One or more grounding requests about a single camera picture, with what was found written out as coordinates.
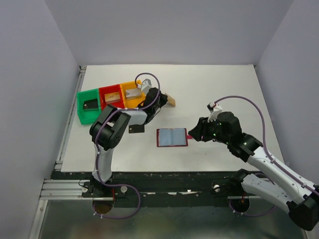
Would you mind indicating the green plastic bin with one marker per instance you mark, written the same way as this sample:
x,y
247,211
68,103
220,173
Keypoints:
x,y
87,117

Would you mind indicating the black VIP card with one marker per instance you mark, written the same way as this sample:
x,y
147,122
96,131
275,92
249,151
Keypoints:
x,y
136,128

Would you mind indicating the red plastic bin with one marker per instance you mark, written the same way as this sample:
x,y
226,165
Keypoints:
x,y
110,89

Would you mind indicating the gold card in red bin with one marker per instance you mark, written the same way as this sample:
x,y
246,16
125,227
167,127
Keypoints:
x,y
112,97

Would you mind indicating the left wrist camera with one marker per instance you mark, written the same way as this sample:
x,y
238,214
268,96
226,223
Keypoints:
x,y
145,86

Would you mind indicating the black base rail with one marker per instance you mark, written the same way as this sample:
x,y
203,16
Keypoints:
x,y
166,189

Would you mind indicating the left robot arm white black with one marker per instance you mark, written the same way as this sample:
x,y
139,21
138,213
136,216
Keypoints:
x,y
109,127

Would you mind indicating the aluminium frame rail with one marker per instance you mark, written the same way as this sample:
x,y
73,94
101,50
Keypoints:
x,y
65,185

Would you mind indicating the gold VIP card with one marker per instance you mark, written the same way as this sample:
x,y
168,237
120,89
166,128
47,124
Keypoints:
x,y
171,101

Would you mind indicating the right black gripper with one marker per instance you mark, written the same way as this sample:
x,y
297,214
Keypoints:
x,y
201,129

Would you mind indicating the yellow plastic bin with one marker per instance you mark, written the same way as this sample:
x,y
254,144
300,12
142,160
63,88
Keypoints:
x,y
133,103

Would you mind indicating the silver card in yellow bin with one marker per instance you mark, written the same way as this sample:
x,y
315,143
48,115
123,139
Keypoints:
x,y
133,93

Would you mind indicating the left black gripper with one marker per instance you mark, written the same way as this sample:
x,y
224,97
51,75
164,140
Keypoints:
x,y
163,98

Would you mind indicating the black card in green bin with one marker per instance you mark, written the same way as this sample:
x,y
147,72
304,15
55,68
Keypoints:
x,y
90,105

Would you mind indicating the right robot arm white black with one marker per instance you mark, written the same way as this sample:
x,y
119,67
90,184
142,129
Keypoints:
x,y
289,191

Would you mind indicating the red leather card holder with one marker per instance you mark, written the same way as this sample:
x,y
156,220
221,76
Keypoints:
x,y
172,137

